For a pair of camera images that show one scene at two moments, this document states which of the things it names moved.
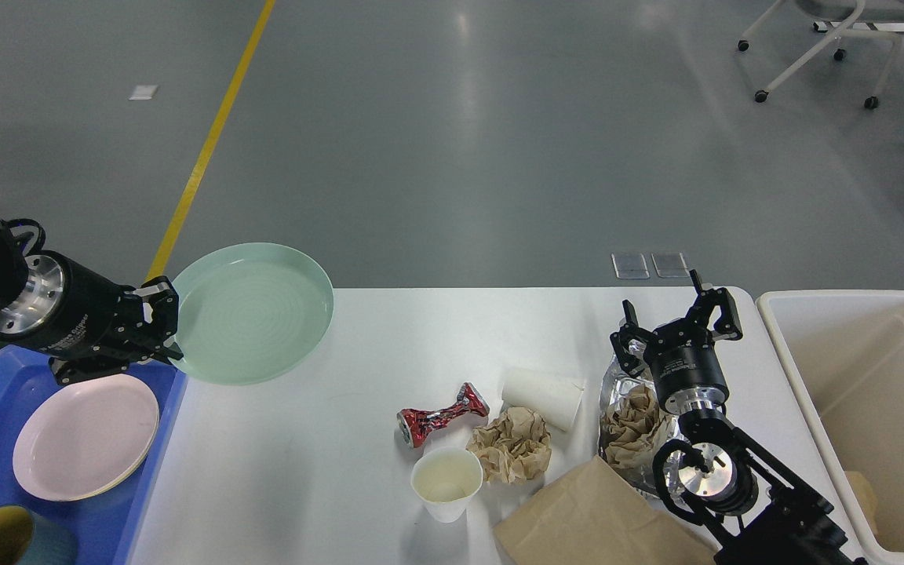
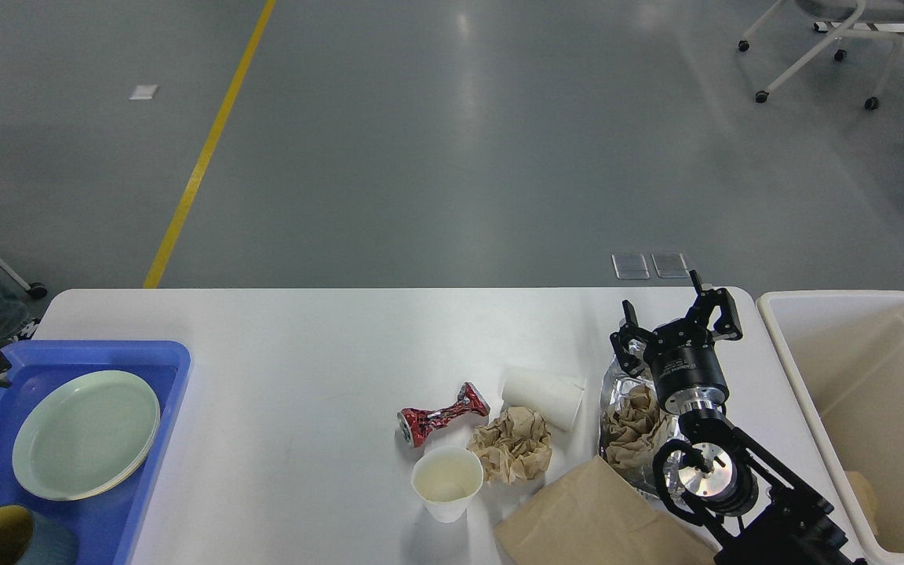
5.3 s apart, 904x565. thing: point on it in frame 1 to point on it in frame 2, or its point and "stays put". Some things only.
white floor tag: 143,92 stays put
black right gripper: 687,368 stays put
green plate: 249,312 to 84,433
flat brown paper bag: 595,515 stays put
